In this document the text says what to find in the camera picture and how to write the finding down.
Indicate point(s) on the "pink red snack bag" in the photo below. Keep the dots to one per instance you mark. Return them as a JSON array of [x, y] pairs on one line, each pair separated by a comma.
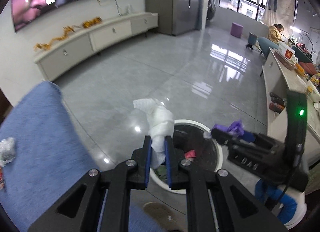
[[190, 155]]

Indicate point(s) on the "white silver crumpled wrapper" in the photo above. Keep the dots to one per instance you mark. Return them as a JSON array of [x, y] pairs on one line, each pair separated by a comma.
[[7, 151]]

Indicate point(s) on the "white tissue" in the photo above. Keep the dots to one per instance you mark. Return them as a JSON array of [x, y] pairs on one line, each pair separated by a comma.
[[161, 124]]

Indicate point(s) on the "white tv cabinet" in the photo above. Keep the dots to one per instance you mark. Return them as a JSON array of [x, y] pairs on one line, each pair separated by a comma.
[[88, 42]]

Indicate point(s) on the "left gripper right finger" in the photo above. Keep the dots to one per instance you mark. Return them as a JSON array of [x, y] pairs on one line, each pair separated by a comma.
[[216, 201]]

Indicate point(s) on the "golden tiger figurine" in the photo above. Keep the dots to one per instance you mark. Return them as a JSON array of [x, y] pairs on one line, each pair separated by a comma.
[[92, 22]]

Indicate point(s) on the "grey refrigerator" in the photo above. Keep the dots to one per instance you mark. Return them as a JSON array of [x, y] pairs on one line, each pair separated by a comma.
[[177, 1]]

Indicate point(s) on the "blue fluffy blanket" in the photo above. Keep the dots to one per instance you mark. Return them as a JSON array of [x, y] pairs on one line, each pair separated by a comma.
[[50, 159]]

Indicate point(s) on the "purple wrapper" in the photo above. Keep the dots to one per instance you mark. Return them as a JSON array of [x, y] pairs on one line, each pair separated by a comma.
[[236, 129]]

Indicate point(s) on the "green paper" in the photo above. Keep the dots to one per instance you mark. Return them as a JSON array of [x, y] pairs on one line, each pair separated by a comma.
[[161, 173]]

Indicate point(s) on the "golden dragon figurine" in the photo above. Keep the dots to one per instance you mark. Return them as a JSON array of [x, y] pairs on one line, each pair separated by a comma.
[[68, 30]]

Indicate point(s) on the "purple stool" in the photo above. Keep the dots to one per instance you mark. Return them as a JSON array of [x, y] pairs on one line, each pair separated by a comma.
[[236, 30]]

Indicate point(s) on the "white round trash bin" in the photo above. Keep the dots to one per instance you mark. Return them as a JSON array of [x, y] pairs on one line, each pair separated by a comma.
[[188, 135]]

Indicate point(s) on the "small red foil wrapper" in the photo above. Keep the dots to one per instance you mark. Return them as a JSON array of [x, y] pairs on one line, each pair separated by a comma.
[[2, 180]]

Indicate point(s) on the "white long counter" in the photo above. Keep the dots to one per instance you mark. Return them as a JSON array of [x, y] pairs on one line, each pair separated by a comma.
[[282, 82]]

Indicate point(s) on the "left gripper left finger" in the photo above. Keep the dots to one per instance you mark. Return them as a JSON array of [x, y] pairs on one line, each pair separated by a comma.
[[99, 201]]

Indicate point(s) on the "person in yellow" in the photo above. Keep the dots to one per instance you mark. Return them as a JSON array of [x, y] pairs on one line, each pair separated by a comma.
[[274, 33]]

